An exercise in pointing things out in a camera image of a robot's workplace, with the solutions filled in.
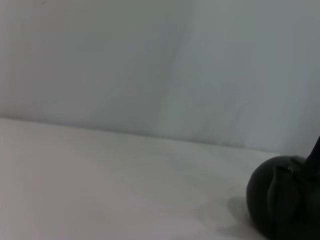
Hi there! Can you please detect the black round teapot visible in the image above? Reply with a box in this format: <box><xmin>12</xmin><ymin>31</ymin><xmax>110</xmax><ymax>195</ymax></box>
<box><xmin>245</xmin><ymin>136</ymin><xmax>320</xmax><ymax>240</ymax></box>

